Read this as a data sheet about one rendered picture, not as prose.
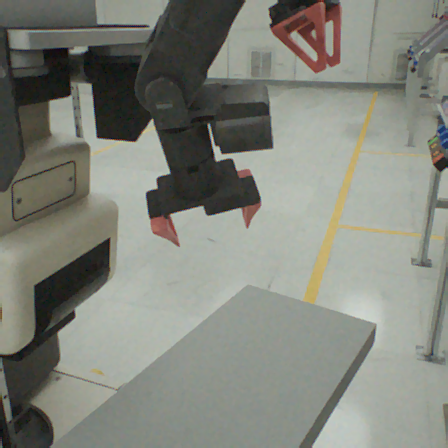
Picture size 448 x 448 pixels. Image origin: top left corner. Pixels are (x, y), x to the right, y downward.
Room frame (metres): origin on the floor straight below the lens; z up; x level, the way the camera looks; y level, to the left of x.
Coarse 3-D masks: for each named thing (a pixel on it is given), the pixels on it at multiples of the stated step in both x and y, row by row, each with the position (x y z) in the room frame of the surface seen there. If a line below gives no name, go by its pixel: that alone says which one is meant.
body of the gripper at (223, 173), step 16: (208, 160) 0.55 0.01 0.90; (224, 160) 0.63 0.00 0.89; (160, 176) 0.62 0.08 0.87; (176, 176) 0.56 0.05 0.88; (192, 176) 0.55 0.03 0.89; (208, 176) 0.56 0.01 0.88; (224, 176) 0.60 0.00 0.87; (160, 192) 0.59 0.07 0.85; (176, 192) 0.59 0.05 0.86; (192, 192) 0.56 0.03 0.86; (208, 192) 0.57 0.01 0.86; (224, 192) 0.57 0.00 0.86; (240, 192) 0.57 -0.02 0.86; (176, 208) 0.56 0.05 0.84
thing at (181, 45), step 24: (192, 0) 0.47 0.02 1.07; (216, 0) 0.47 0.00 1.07; (240, 0) 0.47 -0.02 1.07; (168, 24) 0.47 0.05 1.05; (192, 24) 0.47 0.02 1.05; (216, 24) 0.47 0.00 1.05; (168, 48) 0.48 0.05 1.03; (192, 48) 0.48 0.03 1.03; (216, 48) 0.48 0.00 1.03; (144, 72) 0.49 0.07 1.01; (168, 72) 0.49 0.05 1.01; (192, 72) 0.49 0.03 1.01; (144, 96) 0.50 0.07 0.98; (192, 96) 0.50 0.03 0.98
